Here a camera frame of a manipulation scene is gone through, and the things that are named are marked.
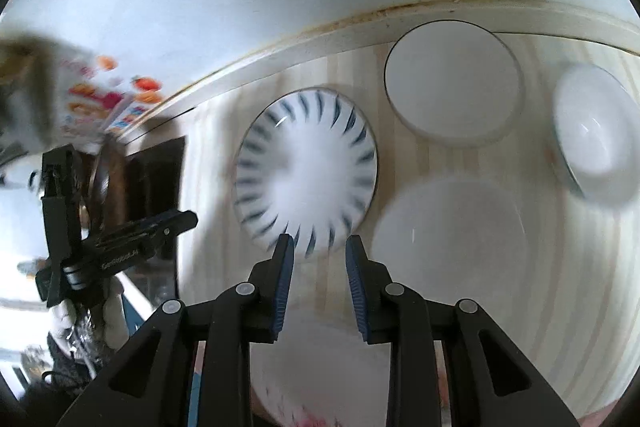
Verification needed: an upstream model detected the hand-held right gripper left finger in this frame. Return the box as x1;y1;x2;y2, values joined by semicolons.
57;233;296;427

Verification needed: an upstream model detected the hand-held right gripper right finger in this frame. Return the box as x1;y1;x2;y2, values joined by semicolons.
345;234;581;427

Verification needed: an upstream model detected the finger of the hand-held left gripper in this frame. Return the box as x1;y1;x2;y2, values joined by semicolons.
80;209;199;263

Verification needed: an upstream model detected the plain white plate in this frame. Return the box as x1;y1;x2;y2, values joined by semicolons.
371;176;532;325

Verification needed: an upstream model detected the blue leaf pattern plate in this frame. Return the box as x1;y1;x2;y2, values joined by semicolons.
234;87;379;259

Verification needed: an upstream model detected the white bowl with dark rim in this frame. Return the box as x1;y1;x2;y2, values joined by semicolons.
551;63;640;208
383;20;527;148

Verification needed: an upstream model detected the person's left hand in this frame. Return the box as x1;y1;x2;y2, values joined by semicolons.
50;274;128;358

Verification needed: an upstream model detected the black cooktop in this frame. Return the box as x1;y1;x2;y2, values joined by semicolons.
124;135;187;303

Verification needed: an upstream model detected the colourful wall sticker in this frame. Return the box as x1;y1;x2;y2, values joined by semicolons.
59;53;165;140

